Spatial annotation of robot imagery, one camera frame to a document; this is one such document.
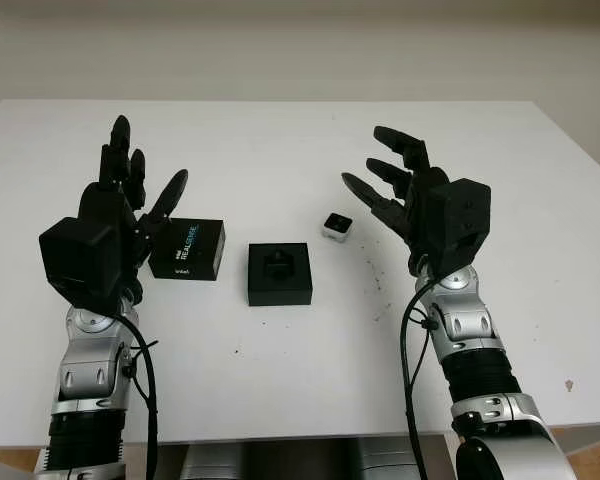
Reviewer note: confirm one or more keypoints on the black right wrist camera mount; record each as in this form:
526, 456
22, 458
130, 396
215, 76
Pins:
460, 220

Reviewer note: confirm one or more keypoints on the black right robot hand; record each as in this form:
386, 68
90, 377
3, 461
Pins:
415, 200

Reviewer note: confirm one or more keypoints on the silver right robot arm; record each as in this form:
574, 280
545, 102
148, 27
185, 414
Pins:
475, 350

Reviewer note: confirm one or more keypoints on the small black square device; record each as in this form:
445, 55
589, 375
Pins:
336, 226

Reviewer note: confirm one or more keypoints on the black box base with insert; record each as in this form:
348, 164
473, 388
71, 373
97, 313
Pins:
280, 275

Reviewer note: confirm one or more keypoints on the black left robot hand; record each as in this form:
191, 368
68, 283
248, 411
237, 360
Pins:
102, 205

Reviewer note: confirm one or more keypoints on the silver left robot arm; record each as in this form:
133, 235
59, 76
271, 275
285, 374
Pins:
90, 360

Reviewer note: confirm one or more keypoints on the black RealSense box lid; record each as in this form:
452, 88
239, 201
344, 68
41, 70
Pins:
187, 250

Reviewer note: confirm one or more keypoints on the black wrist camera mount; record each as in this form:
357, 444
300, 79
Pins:
80, 255
460, 220

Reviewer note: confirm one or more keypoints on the grey robot lower body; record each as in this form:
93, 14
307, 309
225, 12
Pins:
280, 460

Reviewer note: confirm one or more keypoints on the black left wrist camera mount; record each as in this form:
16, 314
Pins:
80, 255

